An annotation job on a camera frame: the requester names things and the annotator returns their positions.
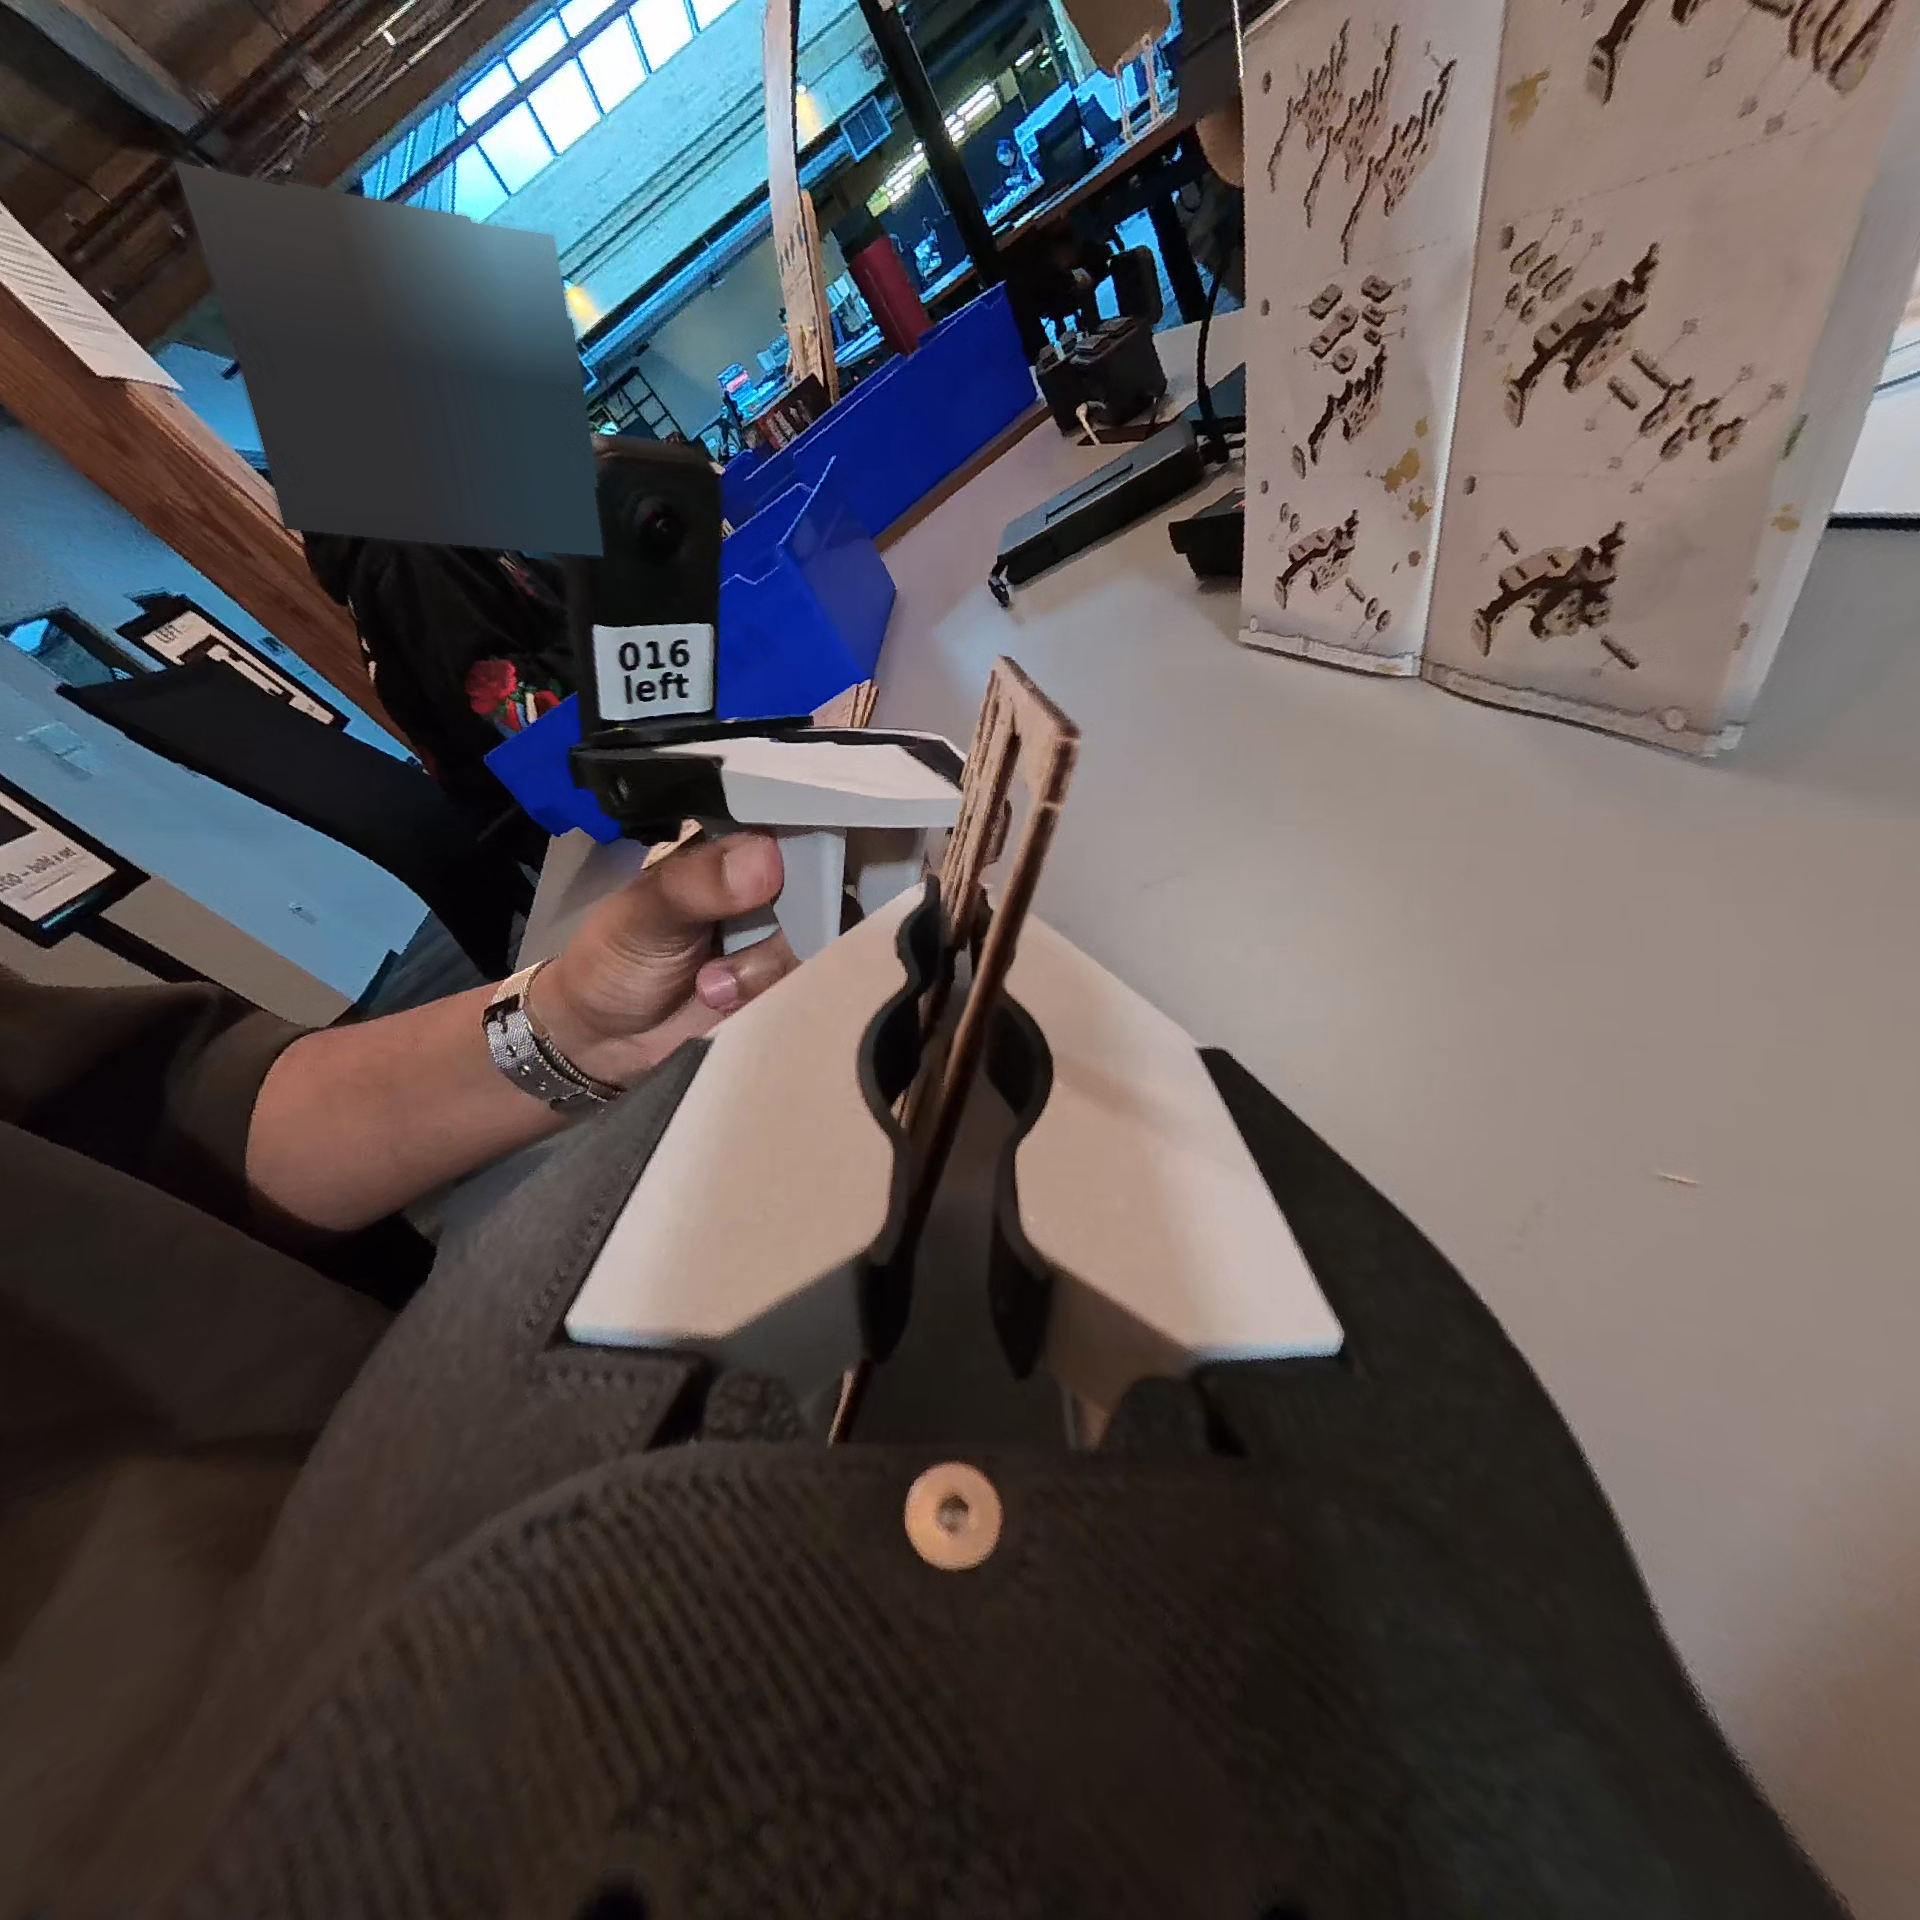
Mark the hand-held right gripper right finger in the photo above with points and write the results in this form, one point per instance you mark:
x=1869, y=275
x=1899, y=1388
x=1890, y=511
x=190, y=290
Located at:
x=1170, y=1201

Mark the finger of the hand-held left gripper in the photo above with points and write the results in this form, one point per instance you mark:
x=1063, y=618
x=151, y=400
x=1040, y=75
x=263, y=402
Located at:
x=839, y=787

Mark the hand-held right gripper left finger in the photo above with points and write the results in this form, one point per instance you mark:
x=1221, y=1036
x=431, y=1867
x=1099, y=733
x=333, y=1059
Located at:
x=751, y=1185

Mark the wooden parts sheet with wheels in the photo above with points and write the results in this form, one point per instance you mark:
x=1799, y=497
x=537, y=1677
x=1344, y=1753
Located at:
x=1021, y=749

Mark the person's left forearm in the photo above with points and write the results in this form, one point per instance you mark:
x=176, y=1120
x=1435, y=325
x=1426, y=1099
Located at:
x=389, y=1108

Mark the grey desk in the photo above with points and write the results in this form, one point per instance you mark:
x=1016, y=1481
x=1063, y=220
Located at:
x=1424, y=973

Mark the person's left hand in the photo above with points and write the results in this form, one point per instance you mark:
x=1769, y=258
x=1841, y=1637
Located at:
x=646, y=961

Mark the large blue plastic bin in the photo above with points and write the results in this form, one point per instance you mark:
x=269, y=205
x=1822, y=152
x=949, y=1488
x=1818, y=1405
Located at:
x=797, y=600
x=930, y=421

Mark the silver wristwatch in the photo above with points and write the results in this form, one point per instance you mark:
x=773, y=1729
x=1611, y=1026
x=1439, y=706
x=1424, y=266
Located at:
x=539, y=1049

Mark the red cylinder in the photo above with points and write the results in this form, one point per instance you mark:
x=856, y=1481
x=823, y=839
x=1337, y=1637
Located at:
x=888, y=293

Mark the black flat device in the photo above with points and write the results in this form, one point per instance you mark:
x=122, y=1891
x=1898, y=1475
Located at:
x=1110, y=495

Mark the black power adapter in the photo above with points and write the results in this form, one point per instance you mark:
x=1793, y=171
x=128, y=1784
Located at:
x=1207, y=540

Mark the framed black white sign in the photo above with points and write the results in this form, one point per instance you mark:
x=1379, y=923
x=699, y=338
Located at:
x=59, y=884
x=225, y=661

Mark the black box device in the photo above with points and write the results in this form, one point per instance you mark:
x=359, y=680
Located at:
x=1102, y=376

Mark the wooden beam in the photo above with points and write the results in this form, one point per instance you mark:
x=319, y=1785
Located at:
x=150, y=481

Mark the person's olive shirt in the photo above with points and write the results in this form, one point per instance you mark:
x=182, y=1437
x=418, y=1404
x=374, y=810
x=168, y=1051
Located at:
x=120, y=1349

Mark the assembly instruction booklet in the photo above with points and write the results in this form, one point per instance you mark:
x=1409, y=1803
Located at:
x=1725, y=225

